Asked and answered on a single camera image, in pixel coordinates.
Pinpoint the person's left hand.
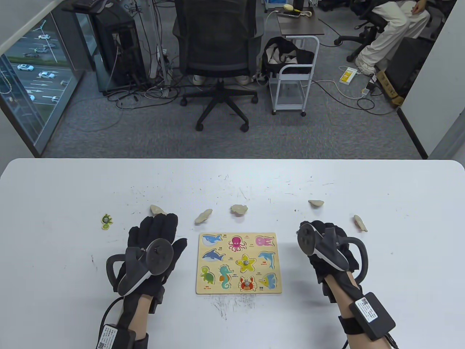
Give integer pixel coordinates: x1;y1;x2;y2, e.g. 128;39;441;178
126;213;188;303

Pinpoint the person's right hand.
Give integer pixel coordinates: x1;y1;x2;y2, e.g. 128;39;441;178
299;220;360;303

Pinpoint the yellow starfish puzzle piece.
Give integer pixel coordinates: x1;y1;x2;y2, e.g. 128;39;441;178
236;254;259;273

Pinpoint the wooden sea animal puzzle frame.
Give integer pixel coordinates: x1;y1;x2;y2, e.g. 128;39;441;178
196;233;282;295

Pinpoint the person's right forearm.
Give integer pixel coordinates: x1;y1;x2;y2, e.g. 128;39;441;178
323;273;368;349

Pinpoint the person's left forearm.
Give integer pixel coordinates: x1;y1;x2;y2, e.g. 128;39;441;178
117;295;157;349

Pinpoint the black grey hand controller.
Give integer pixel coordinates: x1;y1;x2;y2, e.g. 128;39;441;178
297;222;369;282
106;239;175;297

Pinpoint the black computer tower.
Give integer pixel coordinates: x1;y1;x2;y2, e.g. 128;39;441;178
94;7;147;92

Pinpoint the white metal desk leg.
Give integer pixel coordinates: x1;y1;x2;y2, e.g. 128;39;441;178
152;0;172;97

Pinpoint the glass window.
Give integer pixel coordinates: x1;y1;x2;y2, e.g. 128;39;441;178
0;9;86;157

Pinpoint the white yellow power strip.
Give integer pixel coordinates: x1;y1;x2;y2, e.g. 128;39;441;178
339;67;359;86

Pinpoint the cardboard box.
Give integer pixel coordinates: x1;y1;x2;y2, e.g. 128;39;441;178
376;69;405;107

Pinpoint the black mesh office chair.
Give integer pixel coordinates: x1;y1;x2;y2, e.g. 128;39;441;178
172;0;264;132

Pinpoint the white rolling cart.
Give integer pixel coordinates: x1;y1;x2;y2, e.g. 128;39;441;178
271;35;320;117

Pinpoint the black bag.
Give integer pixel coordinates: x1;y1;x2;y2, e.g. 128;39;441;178
262;36;316;79

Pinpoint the black cabinet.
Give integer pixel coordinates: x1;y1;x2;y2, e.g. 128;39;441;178
384;36;435;99

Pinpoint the black keyboard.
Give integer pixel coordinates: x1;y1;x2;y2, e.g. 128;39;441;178
72;0;109;14

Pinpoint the dark brown side table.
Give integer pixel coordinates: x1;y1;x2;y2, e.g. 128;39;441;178
277;8;325;37

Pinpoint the black swivel chair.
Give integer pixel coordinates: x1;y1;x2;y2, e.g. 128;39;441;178
333;0;390;63

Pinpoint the tangle of floor cables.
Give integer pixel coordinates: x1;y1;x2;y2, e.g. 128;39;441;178
103;71;182;109

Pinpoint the black floor cable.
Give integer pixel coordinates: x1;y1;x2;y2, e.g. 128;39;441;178
312;82;400;116

